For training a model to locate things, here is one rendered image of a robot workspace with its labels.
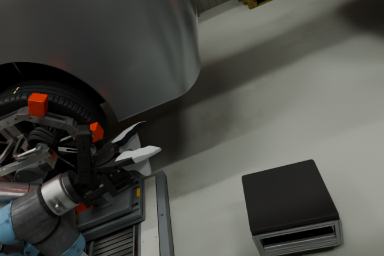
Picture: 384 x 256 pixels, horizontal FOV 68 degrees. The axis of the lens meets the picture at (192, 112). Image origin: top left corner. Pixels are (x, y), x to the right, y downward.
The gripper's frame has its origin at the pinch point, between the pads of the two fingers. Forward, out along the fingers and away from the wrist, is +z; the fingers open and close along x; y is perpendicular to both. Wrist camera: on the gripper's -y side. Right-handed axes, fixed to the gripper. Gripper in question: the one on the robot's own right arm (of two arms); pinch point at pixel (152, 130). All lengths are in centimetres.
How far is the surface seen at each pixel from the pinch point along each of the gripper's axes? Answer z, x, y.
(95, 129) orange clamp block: -25, -88, 24
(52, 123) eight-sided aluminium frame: -40, -90, 11
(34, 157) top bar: -51, -73, 16
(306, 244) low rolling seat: 35, -28, 106
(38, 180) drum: -60, -83, 30
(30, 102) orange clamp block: -42, -88, -3
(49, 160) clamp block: -46, -71, 20
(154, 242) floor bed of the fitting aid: -34, -84, 105
